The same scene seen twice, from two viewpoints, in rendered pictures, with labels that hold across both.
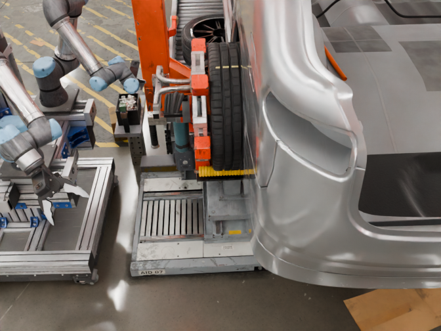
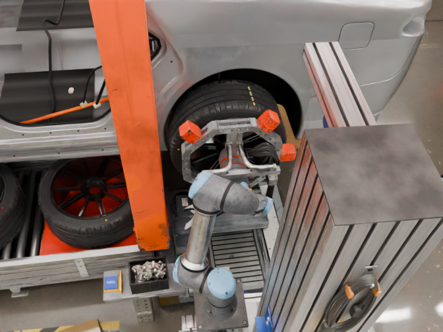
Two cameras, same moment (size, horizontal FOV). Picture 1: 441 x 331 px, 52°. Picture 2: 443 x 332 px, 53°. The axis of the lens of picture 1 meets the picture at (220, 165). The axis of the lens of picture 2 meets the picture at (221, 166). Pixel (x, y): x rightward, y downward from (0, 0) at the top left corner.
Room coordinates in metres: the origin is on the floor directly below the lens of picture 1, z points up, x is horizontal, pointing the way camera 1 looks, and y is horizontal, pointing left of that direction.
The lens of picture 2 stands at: (2.22, 1.70, 2.72)
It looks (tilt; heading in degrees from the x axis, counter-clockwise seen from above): 50 degrees down; 261
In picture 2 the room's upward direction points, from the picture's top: 3 degrees clockwise
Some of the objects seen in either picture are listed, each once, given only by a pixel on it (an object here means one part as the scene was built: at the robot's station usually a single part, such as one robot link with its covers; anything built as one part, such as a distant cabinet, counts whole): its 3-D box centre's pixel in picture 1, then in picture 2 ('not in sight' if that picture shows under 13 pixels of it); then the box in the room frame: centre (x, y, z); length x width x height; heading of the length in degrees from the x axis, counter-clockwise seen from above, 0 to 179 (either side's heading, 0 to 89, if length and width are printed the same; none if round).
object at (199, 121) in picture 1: (199, 108); (231, 158); (1.92, 0.10, 0.85); 0.54 x 0.07 x 0.54; 2
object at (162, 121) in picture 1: (157, 117); (271, 175); (1.74, 0.30, 0.93); 0.09 x 0.05 x 0.05; 92
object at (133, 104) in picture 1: (128, 108); (148, 274); (2.40, 0.59, 0.51); 0.20 x 0.14 x 0.13; 4
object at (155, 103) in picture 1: (173, 90); (256, 151); (1.81, 0.22, 1.03); 0.19 x 0.18 x 0.11; 92
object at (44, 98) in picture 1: (52, 91); (220, 298); (2.06, 0.91, 0.87); 0.15 x 0.15 x 0.10
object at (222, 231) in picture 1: (231, 206); (228, 206); (1.88, -0.07, 0.13); 0.50 x 0.36 x 0.10; 2
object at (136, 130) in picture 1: (130, 115); (144, 282); (2.43, 0.59, 0.44); 0.43 x 0.17 x 0.03; 2
